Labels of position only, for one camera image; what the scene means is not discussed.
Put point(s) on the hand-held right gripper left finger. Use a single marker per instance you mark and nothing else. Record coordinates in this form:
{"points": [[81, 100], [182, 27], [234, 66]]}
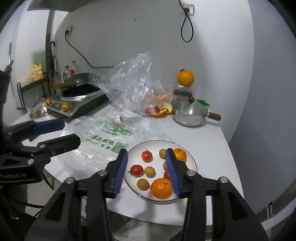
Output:
{"points": [[120, 172]]}

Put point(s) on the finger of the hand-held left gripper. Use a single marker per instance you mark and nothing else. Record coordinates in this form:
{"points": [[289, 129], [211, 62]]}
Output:
{"points": [[49, 126], [67, 141]]}

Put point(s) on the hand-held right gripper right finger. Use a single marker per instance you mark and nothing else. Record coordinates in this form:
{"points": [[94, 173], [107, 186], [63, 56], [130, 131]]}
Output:
{"points": [[172, 172]]}

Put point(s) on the cherry tomato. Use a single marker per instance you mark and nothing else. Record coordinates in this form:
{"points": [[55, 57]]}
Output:
{"points": [[166, 174], [157, 109], [147, 111], [147, 155], [137, 169]]}

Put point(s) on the longan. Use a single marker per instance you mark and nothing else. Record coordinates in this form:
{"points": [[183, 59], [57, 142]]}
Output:
{"points": [[149, 171], [162, 153], [143, 184], [165, 165]]}

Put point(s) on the orange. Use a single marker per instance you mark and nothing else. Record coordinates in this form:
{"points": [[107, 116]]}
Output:
{"points": [[185, 77], [180, 154], [161, 187]]}

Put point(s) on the white plate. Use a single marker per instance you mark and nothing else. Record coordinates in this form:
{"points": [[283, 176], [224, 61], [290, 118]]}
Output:
{"points": [[155, 162]]}

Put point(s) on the steel pot lid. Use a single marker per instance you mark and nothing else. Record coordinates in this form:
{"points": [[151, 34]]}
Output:
{"points": [[39, 111]]}

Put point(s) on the green printed plastic bag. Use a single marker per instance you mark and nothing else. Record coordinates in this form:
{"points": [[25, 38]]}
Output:
{"points": [[92, 150]]}

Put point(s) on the black rack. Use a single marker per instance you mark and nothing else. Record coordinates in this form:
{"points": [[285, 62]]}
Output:
{"points": [[32, 83]]}

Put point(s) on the induction cooker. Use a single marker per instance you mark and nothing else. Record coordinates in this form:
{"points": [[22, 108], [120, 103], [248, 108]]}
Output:
{"points": [[87, 98]]}

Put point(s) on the yellow oil bottle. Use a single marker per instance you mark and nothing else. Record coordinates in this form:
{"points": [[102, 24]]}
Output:
{"points": [[37, 73]]}

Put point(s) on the orange peel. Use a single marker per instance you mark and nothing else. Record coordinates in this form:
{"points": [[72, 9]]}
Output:
{"points": [[163, 111]]}

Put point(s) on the green sponge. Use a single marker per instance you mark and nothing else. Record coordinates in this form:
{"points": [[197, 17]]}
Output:
{"points": [[203, 103]]}

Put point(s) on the glass jar of dates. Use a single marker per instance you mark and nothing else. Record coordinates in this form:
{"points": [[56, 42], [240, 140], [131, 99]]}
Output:
{"points": [[182, 92]]}

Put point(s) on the metal pipe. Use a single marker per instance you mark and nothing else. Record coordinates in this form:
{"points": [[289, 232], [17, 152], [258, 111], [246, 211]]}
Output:
{"points": [[49, 39]]}

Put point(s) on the clear plastic bag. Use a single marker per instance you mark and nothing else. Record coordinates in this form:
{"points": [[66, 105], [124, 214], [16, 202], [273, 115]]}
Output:
{"points": [[131, 78]]}

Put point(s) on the range hood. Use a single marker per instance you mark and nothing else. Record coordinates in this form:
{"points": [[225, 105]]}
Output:
{"points": [[53, 3]]}

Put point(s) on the wall socket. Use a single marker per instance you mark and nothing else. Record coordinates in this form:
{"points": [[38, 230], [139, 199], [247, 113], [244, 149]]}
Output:
{"points": [[68, 29], [187, 7]]}

